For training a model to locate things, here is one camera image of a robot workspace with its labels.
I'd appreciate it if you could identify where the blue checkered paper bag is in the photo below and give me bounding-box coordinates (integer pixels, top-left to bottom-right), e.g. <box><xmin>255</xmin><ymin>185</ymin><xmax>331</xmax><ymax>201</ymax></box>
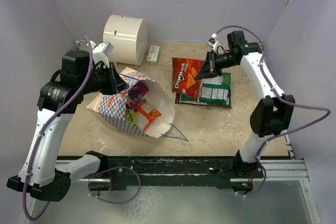
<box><xmin>87</xmin><ymin>68</ymin><xmax>176</xmax><ymax>138</ymax></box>

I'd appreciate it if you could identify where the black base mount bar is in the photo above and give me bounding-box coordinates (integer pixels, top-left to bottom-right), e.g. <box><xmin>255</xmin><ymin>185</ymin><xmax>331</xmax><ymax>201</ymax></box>
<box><xmin>86</xmin><ymin>156</ymin><xmax>264</xmax><ymax>191</ymax></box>

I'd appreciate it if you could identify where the brown kettle chips bag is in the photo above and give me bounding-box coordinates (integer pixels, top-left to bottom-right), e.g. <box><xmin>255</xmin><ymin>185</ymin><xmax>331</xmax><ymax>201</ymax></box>
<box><xmin>175</xmin><ymin>89</ymin><xmax>232</xmax><ymax>109</ymax></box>

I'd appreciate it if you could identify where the white cylindrical container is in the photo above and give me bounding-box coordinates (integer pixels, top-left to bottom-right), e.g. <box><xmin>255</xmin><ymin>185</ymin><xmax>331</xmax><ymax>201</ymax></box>
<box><xmin>103</xmin><ymin>15</ymin><xmax>148</xmax><ymax>66</ymax></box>

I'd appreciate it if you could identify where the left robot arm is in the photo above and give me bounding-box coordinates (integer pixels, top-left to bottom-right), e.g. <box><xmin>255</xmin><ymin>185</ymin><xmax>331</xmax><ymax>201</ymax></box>
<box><xmin>6</xmin><ymin>50</ymin><xmax>129</xmax><ymax>202</ymax></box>

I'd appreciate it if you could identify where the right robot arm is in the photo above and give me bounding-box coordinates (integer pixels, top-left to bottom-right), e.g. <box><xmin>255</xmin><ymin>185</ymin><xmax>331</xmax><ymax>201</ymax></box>
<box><xmin>196</xmin><ymin>30</ymin><xmax>295</xmax><ymax>177</ymax></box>

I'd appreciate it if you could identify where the green snack bag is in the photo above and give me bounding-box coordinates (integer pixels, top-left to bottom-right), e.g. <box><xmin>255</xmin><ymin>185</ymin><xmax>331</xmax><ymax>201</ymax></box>
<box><xmin>183</xmin><ymin>72</ymin><xmax>231</xmax><ymax>103</ymax></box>

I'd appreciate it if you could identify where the purple snack bag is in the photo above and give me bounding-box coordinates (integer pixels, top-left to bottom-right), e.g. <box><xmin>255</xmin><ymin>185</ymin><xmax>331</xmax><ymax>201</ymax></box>
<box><xmin>127</xmin><ymin>81</ymin><xmax>149</xmax><ymax>109</ymax></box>

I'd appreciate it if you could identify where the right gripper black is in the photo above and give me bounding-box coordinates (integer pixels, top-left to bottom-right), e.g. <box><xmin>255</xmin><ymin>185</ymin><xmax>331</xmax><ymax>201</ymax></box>
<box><xmin>196</xmin><ymin>49</ymin><xmax>238</xmax><ymax>80</ymax></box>

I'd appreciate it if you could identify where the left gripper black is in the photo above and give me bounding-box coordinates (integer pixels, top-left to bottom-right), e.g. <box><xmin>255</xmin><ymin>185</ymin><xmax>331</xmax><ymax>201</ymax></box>
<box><xmin>79</xmin><ymin>62</ymin><xmax>129</xmax><ymax>95</ymax></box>

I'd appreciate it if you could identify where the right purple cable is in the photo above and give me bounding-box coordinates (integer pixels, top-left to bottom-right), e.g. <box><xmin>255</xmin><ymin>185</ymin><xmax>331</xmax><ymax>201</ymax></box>
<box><xmin>212</xmin><ymin>26</ymin><xmax>331</xmax><ymax>198</ymax></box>

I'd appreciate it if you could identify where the red doritos bag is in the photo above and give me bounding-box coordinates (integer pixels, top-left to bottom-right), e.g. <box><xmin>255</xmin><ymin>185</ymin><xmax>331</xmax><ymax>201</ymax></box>
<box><xmin>172</xmin><ymin>58</ymin><xmax>204</xmax><ymax>100</ymax></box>

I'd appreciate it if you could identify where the small green white box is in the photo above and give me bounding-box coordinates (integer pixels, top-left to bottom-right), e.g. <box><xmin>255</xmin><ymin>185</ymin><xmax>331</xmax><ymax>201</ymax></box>
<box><xmin>146</xmin><ymin>45</ymin><xmax>160</xmax><ymax>65</ymax></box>

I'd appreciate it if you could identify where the aluminium frame rail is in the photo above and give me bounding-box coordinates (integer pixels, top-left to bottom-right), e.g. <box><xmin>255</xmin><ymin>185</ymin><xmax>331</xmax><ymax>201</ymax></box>
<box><xmin>261</xmin><ymin>134</ymin><xmax>309</xmax><ymax>182</ymax></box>

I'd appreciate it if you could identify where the orange white candy bag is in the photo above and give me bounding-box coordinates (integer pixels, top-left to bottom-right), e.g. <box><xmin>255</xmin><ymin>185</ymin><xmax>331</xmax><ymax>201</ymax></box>
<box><xmin>136</xmin><ymin>108</ymin><xmax>162</xmax><ymax>132</ymax></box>

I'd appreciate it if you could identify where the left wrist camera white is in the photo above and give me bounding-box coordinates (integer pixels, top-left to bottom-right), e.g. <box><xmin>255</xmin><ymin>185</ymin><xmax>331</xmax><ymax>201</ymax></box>
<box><xmin>90</xmin><ymin>40</ymin><xmax>114</xmax><ymax>67</ymax></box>

